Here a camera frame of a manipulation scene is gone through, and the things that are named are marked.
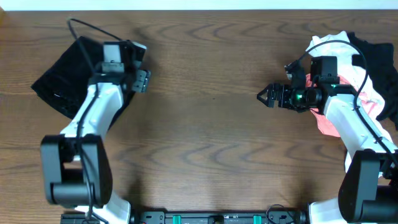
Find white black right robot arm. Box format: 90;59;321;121
256;83;397;223

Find black mounting rail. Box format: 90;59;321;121
60;210;308;224

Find white crumpled shirt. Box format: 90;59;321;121
305;30;398;174

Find black sparkly cardigan pearl buttons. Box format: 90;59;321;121
31;36;146;123

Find black crumpled garment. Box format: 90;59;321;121
348;32;397;129

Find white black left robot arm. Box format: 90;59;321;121
40;63;151;223

